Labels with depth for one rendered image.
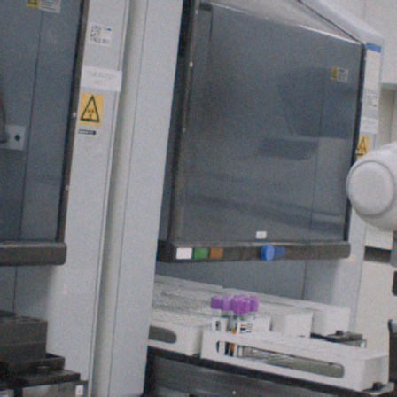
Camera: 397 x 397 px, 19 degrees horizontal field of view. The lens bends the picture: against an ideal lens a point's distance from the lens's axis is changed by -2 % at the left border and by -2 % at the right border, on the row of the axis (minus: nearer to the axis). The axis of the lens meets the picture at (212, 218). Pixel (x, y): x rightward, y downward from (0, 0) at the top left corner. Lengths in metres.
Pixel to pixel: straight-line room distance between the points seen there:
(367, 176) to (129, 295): 0.51
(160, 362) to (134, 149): 0.36
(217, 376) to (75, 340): 0.24
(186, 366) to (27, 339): 0.33
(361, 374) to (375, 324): 2.61
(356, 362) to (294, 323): 0.46
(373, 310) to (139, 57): 2.67
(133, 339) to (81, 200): 0.27
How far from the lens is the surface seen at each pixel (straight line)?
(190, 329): 1.94
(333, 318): 2.35
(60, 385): 1.66
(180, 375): 1.93
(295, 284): 2.50
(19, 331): 1.69
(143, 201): 1.88
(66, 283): 1.77
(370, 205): 1.55
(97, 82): 1.77
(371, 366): 1.80
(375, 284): 4.38
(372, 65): 2.50
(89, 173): 1.78
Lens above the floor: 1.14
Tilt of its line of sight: 3 degrees down
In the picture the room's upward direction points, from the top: 6 degrees clockwise
